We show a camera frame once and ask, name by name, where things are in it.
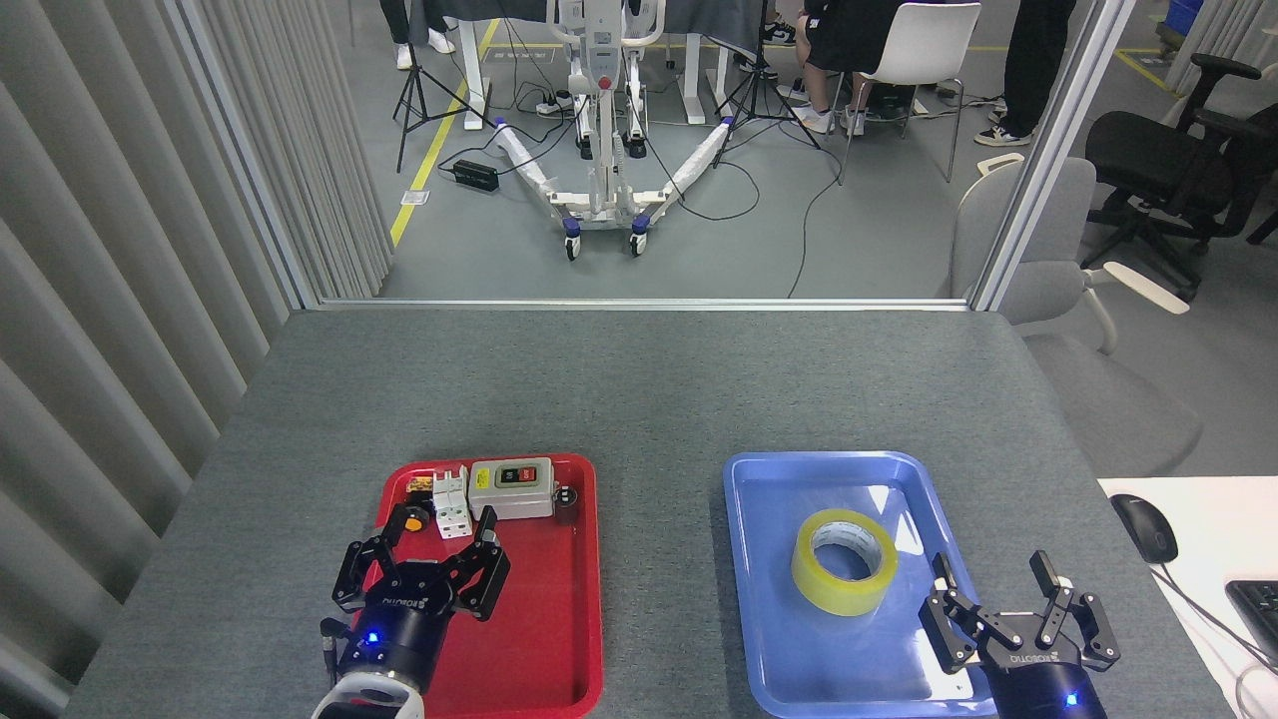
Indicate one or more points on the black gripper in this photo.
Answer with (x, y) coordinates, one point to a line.
(399, 629)
(1038, 679)

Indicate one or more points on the yellow tape roll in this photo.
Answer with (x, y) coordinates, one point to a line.
(814, 584)

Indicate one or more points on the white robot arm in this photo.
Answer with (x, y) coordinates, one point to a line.
(369, 704)

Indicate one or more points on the orange push button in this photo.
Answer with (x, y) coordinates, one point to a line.
(415, 519)

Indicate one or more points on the white circuit breaker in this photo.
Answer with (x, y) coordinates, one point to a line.
(452, 504)

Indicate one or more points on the small yellow black part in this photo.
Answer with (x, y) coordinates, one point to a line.
(418, 485)

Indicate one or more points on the red plastic tray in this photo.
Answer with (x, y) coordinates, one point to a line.
(559, 619)

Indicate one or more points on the black computer mouse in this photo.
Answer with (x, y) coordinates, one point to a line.
(1144, 527)

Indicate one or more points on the small black cylinder knob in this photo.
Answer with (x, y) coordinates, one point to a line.
(566, 507)

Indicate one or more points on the white desk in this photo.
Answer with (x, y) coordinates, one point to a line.
(1218, 529)

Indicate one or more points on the black keyboard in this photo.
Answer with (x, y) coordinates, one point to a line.
(1260, 614)

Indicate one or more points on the blue plastic tray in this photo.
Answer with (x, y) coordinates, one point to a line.
(769, 579)

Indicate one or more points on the grey office chair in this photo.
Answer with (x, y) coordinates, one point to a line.
(1058, 290)

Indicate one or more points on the white floor label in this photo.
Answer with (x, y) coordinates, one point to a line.
(415, 198)

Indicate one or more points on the black power adapter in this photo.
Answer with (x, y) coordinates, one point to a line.
(476, 176)

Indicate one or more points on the grey pleated curtain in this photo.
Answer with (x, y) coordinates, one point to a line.
(100, 250)

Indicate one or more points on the black office chair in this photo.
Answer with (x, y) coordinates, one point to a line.
(1148, 155)

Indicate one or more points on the white wheeled stand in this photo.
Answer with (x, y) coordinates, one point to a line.
(602, 120)

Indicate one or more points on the black tripod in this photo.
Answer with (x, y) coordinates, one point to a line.
(411, 85)
(756, 90)

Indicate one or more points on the standing person with white shoes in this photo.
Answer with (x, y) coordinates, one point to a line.
(399, 25)

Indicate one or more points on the standing person in black trousers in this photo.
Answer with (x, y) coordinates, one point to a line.
(1028, 60)

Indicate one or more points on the white plastic chair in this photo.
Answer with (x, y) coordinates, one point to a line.
(924, 45)

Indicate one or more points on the seated person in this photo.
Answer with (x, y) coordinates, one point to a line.
(839, 35)

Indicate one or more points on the blue bin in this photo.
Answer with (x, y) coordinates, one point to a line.
(1185, 15)

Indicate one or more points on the grey two-button switch box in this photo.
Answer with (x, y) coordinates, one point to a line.
(511, 494)

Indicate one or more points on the silver table rail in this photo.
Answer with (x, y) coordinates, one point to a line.
(639, 304)

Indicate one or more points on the silver post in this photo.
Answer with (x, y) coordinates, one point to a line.
(245, 160)
(1048, 160)

